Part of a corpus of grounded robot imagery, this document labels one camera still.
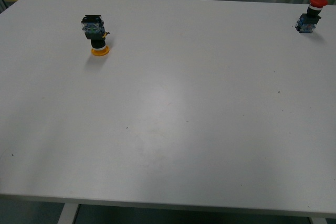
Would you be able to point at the white table leg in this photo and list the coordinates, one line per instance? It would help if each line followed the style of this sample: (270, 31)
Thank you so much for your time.
(68, 214)

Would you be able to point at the yellow push button switch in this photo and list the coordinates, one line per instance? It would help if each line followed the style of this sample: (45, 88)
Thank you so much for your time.
(93, 28)

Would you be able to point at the red push button switch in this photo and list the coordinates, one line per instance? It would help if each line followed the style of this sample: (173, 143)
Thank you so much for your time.
(307, 22)

